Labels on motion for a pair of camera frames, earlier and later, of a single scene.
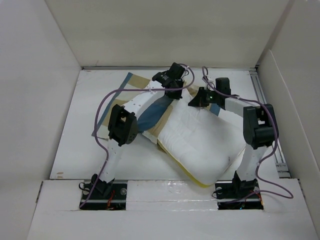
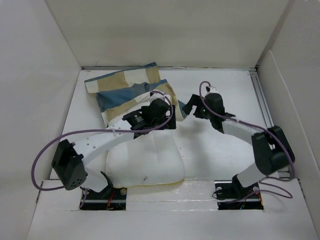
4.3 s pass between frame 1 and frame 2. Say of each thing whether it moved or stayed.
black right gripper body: moved
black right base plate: stayed
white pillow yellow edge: moved
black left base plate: stayed
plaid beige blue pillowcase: moved
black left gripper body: moved
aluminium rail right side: stayed
